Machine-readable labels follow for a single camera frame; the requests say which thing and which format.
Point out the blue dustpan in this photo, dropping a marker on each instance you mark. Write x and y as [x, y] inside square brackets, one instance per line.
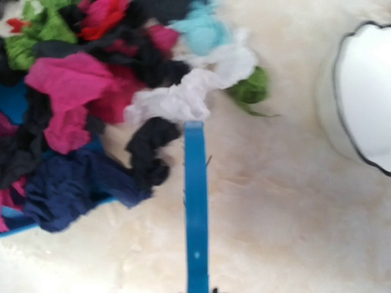
[23, 149]

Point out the white fluted bowl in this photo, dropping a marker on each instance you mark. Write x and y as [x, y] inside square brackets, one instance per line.
[353, 96]

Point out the blue hand brush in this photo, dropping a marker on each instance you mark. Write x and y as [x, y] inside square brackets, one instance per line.
[196, 206]

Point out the green paper scrap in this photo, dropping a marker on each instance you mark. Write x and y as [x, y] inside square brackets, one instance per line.
[252, 90]
[44, 23]

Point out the navy scrap front centre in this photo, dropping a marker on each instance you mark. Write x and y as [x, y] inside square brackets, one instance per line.
[65, 187]

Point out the light blue paper scrap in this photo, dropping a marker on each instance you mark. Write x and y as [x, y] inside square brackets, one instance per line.
[201, 30]

